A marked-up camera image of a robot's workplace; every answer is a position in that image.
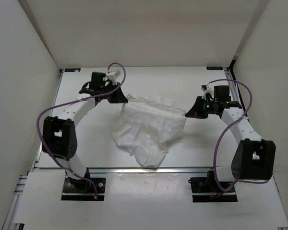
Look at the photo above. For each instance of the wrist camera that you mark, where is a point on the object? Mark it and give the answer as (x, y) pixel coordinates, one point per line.
(97, 80)
(222, 93)

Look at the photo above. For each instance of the right blue corner label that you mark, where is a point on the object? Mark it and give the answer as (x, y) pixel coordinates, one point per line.
(214, 68)

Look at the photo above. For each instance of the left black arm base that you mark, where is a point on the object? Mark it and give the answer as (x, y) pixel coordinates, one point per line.
(74, 190)

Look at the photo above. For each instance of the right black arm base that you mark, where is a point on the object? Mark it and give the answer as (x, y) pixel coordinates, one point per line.
(205, 190)

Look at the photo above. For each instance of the blue corner label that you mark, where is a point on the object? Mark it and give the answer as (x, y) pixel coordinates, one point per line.
(214, 68)
(72, 70)

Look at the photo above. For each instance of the right aluminium frame rail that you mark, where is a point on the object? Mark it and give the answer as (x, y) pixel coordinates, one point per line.
(240, 95)

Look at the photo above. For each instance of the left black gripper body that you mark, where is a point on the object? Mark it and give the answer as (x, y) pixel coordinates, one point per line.
(109, 87)

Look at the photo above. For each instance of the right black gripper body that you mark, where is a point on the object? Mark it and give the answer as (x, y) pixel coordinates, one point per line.
(211, 107)

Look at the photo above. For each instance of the aluminium table edge rail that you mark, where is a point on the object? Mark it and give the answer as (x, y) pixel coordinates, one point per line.
(151, 170)

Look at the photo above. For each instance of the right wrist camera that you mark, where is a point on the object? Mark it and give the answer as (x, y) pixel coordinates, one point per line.
(222, 93)

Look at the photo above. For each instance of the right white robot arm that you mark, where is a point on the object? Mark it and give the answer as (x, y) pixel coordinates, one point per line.
(224, 175)

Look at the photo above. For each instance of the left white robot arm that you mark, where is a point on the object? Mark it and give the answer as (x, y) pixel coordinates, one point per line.
(58, 135)

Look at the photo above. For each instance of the white pleated skirt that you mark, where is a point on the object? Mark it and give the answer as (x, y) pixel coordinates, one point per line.
(146, 126)

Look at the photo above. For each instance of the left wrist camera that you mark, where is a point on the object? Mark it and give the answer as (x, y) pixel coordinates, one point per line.
(97, 80)

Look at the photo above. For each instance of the left blue corner label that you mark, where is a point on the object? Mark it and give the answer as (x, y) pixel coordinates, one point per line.
(72, 70)

